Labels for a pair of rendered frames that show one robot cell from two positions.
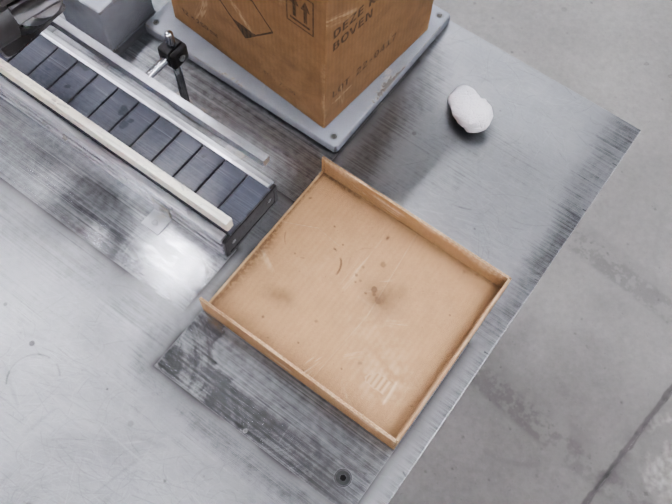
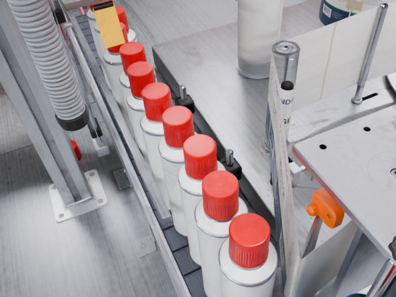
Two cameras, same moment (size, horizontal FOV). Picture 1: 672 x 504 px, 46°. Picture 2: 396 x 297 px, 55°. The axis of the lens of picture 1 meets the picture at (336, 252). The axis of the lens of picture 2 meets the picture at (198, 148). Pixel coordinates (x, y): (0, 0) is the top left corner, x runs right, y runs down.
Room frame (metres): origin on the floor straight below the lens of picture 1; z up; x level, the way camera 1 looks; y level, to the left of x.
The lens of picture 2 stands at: (1.27, 1.19, 1.35)
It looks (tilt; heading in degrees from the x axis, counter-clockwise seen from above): 46 degrees down; 217
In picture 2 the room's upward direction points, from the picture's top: 5 degrees counter-clockwise
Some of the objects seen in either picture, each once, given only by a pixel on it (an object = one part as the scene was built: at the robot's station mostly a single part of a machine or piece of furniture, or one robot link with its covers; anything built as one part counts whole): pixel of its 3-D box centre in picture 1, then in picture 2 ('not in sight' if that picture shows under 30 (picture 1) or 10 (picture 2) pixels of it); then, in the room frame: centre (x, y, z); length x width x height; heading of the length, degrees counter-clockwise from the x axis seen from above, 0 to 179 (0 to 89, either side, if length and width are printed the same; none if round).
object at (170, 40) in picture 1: (168, 83); not in sight; (0.63, 0.24, 0.91); 0.07 x 0.03 x 0.16; 147
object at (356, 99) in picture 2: not in sight; (369, 58); (0.65, 1.11, 0.97); 0.02 x 0.02 x 0.19
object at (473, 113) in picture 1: (470, 107); not in sight; (0.67, -0.18, 0.85); 0.08 x 0.07 x 0.04; 171
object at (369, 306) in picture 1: (356, 294); not in sight; (0.37, -0.03, 0.85); 0.30 x 0.26 x 0.04; 57
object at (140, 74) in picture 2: not in sight; (152, 128); (0.98, 0.90, 0.98); 0.05 x 0.05 x 0.20
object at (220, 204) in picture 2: not in sight; (222, 243); (1.09, 1.07, 0.98); 0.05 x 0.05 x 0.20
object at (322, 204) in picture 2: not in sight; (323, 210); (1.07, 1.16, 1.08); 0.03 x 0.02 x 0.02; 57
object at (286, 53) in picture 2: not in sight; (280, 101); (0.83, 1.03, 0.97); 0.05 x 0.05 x 0.19
